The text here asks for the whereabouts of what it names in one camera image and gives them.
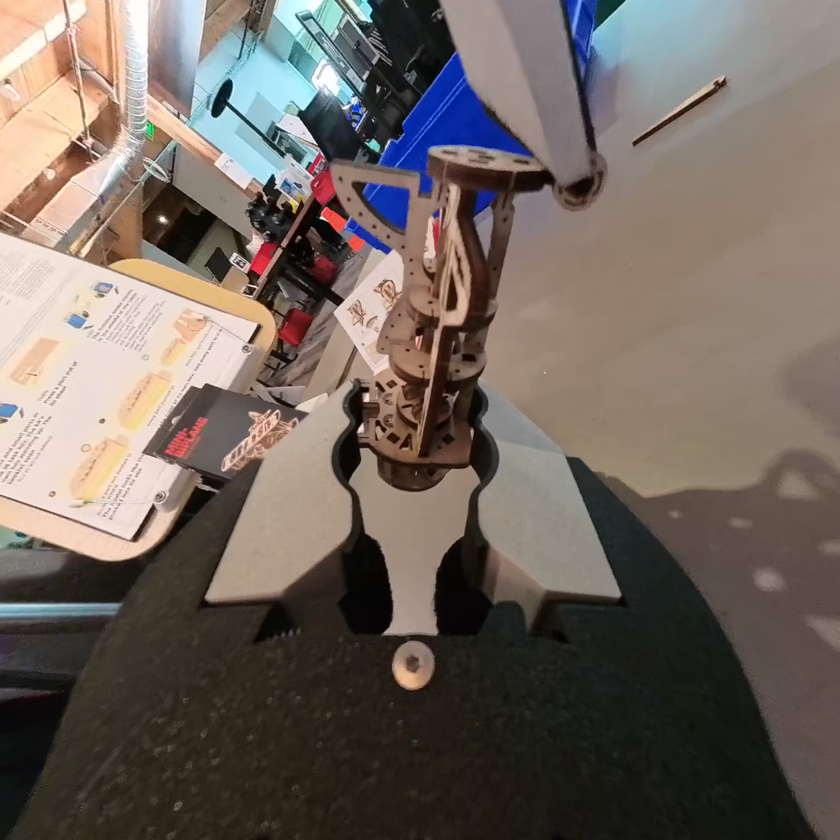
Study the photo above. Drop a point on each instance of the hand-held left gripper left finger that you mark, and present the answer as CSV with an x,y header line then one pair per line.
x,y
282,525

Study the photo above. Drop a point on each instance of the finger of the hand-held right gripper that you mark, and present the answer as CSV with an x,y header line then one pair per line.
x,y
531,79

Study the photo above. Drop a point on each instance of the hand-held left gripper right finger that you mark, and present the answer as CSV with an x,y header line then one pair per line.
x,y
544,525

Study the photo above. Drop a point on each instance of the oval wooden disc part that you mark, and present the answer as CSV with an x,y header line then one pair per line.
x,y
485,169

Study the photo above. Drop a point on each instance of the wooden mechanical model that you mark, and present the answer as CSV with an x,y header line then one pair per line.
x,y
420,420

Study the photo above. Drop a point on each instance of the black model kit box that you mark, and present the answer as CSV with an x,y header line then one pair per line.
x,y
216,426

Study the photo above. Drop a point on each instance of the blue plastic bin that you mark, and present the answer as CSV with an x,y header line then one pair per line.
x,y
446,118

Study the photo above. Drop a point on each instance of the small wooden stick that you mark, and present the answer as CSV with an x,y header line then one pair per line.
x,y
682,108

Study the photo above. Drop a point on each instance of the white instruction booklet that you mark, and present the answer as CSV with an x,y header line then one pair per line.
x,y
367,308

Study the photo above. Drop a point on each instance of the plywood board with printed sheet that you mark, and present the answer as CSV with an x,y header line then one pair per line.
x,y
98,367

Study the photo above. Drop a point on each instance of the silver ventilation duct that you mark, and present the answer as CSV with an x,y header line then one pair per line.
x,y
131,79

